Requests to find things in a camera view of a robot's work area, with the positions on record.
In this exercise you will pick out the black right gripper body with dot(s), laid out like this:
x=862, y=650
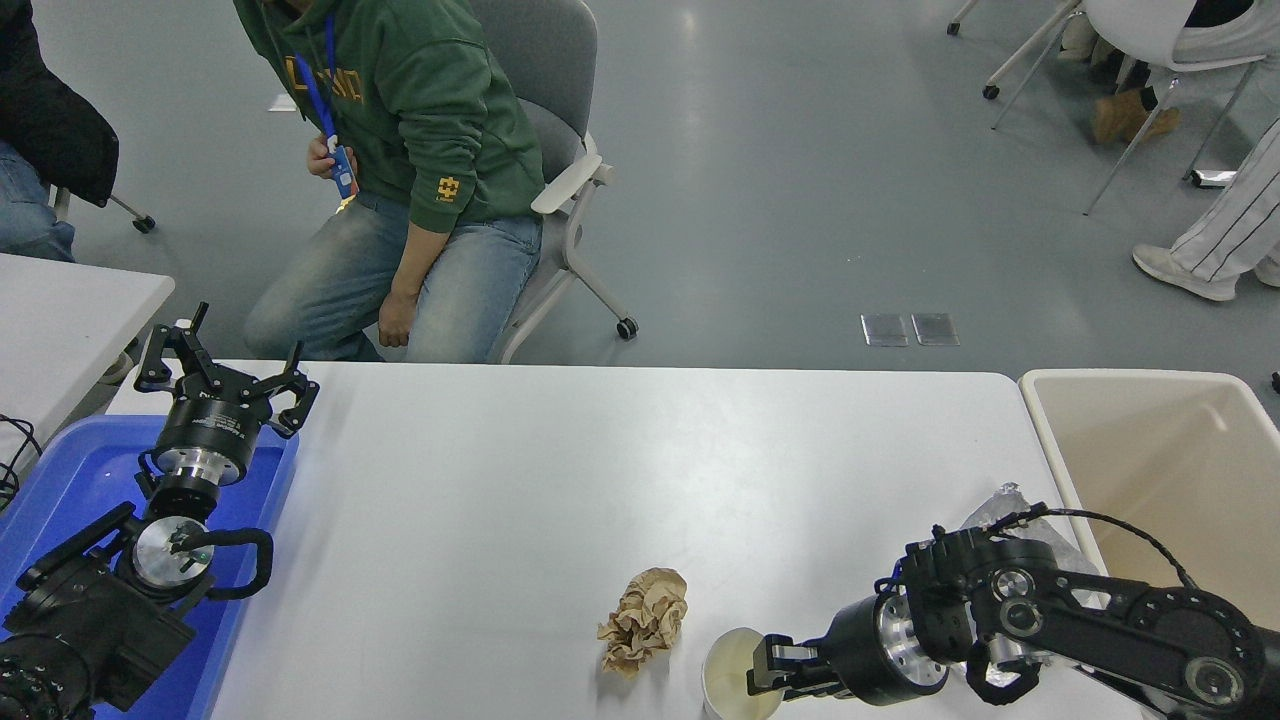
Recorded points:
x=860, y=650

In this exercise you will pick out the grey wheeled office chair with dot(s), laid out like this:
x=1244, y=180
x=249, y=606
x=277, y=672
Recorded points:
x=540, y=60

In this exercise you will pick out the person with white shoes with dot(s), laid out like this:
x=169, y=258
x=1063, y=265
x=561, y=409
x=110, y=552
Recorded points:
x=1230, y=235

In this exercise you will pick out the crumpled tan paper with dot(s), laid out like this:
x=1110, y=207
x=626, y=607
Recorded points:
x=645, y=620

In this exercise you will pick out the person in dark jacket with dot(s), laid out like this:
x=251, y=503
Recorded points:
x=50, y=130

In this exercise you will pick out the silver floor plate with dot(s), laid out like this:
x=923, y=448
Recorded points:
x=935, y=329
x=885, y=330

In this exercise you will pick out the person's right hand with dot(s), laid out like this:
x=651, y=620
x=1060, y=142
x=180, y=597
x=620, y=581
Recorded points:
x=322, y=162

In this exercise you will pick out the white paper sheet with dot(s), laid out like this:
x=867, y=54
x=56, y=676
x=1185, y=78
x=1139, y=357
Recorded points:
x=284, y=102

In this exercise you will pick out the white floor rail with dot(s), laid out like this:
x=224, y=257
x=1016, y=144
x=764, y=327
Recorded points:
x=1212, y=178

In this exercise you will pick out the blue plastic tray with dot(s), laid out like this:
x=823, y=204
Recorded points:
x=80, y=470

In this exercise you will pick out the white chair with metal legs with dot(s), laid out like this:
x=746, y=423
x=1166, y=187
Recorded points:
x=1130, y=25

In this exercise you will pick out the person's left hand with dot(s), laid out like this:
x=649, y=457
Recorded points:
x=398, y=320

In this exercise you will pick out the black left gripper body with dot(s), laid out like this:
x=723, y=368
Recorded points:
x=203, y=425

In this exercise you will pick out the white paper cup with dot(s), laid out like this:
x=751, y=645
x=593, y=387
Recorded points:
x=725, y=665

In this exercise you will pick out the white wheeled frame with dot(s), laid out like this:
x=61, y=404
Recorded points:
x=991, y=91

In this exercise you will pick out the chair leg with black caster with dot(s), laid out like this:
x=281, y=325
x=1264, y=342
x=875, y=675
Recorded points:
x=143, y=223

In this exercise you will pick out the person's left forearm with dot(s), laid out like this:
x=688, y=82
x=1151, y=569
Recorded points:
x=415, y=260

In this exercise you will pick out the seated person with tan boots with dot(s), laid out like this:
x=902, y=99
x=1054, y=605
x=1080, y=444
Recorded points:
x=1125, y=115

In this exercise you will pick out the large pale bin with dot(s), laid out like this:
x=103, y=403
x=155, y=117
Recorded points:
x=1150, y=450

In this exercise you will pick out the white side table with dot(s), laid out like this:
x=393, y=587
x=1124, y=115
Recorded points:
x=60, y=330

